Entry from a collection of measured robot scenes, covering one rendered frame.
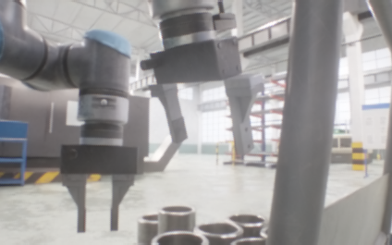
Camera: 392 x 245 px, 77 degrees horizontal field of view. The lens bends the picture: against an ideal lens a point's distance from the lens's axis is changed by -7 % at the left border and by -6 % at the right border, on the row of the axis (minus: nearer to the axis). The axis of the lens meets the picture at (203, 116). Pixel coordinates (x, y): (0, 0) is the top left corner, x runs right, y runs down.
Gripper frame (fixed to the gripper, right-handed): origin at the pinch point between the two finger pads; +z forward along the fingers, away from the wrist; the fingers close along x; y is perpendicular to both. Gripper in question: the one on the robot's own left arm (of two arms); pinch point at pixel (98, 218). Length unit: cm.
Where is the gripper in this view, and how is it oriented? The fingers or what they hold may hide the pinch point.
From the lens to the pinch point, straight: 52.3
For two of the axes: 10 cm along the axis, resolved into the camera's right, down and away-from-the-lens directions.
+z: -0.2, 9.9, -1.2
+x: 9.3, 0.6, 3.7
